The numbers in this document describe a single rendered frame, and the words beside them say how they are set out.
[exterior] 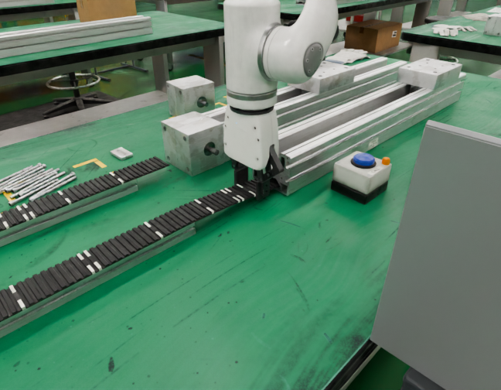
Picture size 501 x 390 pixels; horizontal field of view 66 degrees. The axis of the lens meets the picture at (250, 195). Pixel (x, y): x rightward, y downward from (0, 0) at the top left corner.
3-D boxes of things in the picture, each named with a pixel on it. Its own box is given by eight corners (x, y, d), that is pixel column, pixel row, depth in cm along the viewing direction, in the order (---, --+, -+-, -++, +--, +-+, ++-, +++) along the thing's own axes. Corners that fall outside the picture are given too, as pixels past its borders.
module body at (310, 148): (287, 196, 75) (291, 157, 71) (252, 177, 81) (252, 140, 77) (458, 100, 122) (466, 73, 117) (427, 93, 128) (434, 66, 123)
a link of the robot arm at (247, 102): (214, 86, 64) (215, 103, 66) (250, 98, 59) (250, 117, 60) (250, 76, 69) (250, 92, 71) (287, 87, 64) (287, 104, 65)
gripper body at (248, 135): (215, 97, 66) (218, 156, 72) (257, 112, 60) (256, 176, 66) (247, 87, 70) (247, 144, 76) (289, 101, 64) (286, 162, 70)
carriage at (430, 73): (431, 100, 105) (437, 74, 101) (393, 90, 112) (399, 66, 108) (455, 87, 114) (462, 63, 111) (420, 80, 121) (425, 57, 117)
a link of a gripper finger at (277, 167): (254, 131, 67) (246, 153, 71) (284, 160, 64) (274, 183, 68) (260, 129, 67) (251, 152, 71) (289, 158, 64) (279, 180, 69)
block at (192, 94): (190, 126, 105) (187, 91, 100) (169, 114, 112) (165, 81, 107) (220, 117, 110) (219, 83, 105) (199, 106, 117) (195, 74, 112)
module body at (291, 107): (224, 162, 87) (223, 127, 82) (197, 148, 93) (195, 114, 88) (402, 87, 133) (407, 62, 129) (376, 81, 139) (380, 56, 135)
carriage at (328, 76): (318, 104, 102) (320, 78, 98) (286, 94, 109) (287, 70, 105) (352, 91, 111) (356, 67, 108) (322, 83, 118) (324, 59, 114)
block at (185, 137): (199, 181, 80) (195, 138, 75) (165, 161, 88) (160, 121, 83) (231, 166, 85) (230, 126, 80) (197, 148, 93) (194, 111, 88)
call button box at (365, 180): (364, 205, 73) (370, 176, 69) (323, 186, 79) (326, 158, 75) (386, 189, 77) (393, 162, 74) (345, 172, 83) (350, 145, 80)
